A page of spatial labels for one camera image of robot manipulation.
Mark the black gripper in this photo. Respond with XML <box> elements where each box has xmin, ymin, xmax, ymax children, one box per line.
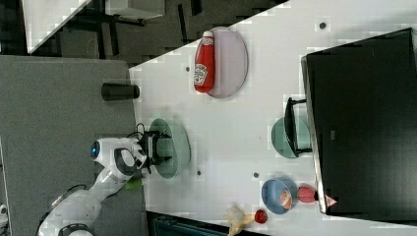
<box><xmin>139</xmin><ymin>131</ymin><xmax>172</xmax><ymax>166</ymax></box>

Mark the green oval plastic strainer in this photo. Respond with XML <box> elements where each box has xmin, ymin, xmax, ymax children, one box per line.
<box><xmin>149</xmin><ymin>118</ymin><xmax>191</xmax><ymax>179</ymax></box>

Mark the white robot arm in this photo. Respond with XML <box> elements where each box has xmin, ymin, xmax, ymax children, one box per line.
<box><xmin>35</xmin><ymin>131</ymin><xmax>172</xmax><ymax>236</ymax></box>

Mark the green brush tool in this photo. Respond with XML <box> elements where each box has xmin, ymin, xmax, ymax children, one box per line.
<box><xmin>125</xmin><ymin>178</ymin><xmax>143</xmax><ymax>190</ymax></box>

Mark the black cylinder cup upper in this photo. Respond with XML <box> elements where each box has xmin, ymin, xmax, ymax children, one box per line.
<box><xmin>101</xmin><ymin>83</ymin><xmax>140</xmax><ymax>101</ymax></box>

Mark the blue crate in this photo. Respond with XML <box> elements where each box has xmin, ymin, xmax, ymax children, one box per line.
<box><xmin>152</xmin><ymin>217</ymin><xmax>228</xmax><ymax>236</ymax></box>

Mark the red ketchup bottle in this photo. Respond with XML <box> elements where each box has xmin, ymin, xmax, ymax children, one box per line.
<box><xmin>194</xmin><ymin>30</ymin><xmax>215</xmax><ymax>92</ymax></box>

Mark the peeled banana toy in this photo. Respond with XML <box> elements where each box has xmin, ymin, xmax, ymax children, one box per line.
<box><xmin>224</xmin><ymin>206</ymin><xmax>254</xmax><ymax>236</ymax></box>

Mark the lilac oval plate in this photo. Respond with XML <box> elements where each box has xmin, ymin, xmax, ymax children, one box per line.
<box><xmin>195</xmin><ymin>27</ymin><xmax>248</xmax><ymax>98</ymax></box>

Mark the blue bowl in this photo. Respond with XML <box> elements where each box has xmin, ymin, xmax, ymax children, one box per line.
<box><xmin>261</xmin><ymin>178</ymin><xmax>297</xmax><ymax>214</ymax></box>

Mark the green round plate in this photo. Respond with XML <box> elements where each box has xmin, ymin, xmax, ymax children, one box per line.
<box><xmin>271</xmin><ymin>118</ymin><xmax>312</xmax><ymax>158</ymax></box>

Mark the small red strawberry toy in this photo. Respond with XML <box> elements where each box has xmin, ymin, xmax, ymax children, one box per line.
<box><xmin>255</xmin><ymin>209</ymin><xmax>268</xmax><ymax>224</ymax></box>

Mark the orange item in bowl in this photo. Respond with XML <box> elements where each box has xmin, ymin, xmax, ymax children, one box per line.
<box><xmin>280</xmin><ymin>190</ymin><xmax>292</xmax><ymax>209</ymax></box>

